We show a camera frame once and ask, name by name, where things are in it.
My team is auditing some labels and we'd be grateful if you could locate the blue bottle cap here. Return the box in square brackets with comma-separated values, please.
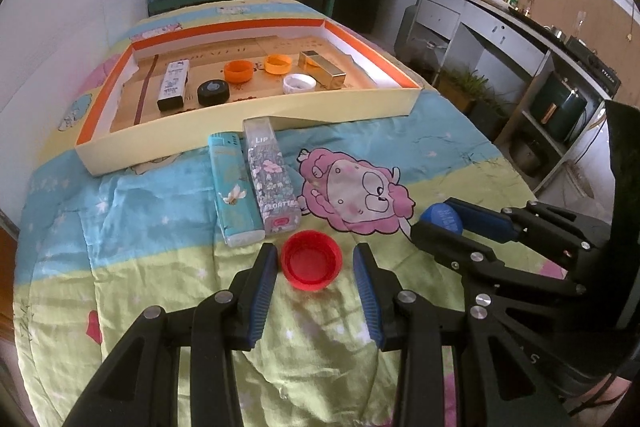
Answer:
[420, 202, 463, 235]

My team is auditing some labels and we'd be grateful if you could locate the teal floral box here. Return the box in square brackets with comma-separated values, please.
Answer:
[208, 132, 265, 248]

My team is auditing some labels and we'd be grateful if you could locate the red bottle cap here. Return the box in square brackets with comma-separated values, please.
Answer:
[280, 230, 343, 291]

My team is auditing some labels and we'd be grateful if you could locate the floral lip product box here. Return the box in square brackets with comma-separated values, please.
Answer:
[243, 117, 302, 236]

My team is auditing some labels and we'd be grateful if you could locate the black bottle cap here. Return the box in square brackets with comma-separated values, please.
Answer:
[196, 79, 230, 107]

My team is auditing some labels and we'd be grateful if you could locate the white bottle cap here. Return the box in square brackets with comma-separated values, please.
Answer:
[282, 72, 317, 94]

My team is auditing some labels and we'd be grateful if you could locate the orange bottle cap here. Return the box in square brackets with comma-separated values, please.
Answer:
[264, 54, 293, 75]
[224, 60, 254, 84]

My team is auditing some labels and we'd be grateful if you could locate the gold rectangular box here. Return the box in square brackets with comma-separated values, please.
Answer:
[298, 50, 346, 90]

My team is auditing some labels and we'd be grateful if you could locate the dark green air fryer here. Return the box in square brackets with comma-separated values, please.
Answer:
[529, 72, 587, 142]

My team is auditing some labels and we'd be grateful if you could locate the white kitchen counter cabinet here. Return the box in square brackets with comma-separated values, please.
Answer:
[396, 0, 613, 202]

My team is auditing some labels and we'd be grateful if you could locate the colourful cartoon bedsheet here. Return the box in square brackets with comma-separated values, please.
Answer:
[14, 0, 533, 426]

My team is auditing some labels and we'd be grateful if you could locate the black gas stove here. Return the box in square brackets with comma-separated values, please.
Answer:
[564, 36, 622, 98]

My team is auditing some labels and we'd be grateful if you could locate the white black small box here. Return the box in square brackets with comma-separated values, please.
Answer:
[156, 60, 190, 112]

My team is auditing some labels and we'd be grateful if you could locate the orange-rimmed cardboard tray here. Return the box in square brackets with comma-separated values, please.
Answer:
[75, 18, 424, 176]

